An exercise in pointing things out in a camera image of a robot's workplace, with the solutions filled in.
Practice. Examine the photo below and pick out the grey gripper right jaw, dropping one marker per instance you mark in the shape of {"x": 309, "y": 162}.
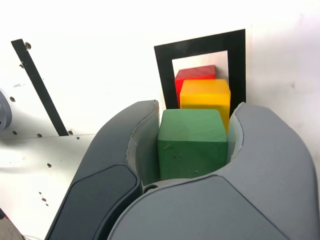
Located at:
{"x": 237, "y": 200}

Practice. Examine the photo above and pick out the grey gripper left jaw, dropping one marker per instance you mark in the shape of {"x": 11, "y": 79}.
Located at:
{"x": 100, "y": 175}

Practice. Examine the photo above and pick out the green cube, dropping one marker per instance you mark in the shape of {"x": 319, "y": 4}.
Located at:
{"x": 192, "y": 140}

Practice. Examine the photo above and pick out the yellow cube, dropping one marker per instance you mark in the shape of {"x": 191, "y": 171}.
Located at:
{"x": 205, "y": 95}

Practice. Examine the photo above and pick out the red cube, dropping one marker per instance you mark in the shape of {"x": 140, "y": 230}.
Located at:
{"x": 192, "y": 73}

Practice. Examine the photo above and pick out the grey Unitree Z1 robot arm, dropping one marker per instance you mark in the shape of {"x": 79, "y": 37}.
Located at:
{"x": 5, "y": 112}

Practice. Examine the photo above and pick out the black tape square outline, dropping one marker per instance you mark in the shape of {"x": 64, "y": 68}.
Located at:
{"x": 162, "y": 75}

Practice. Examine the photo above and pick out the black tape strip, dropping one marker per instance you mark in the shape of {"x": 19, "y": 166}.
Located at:
{"x": 37, "y": 82}

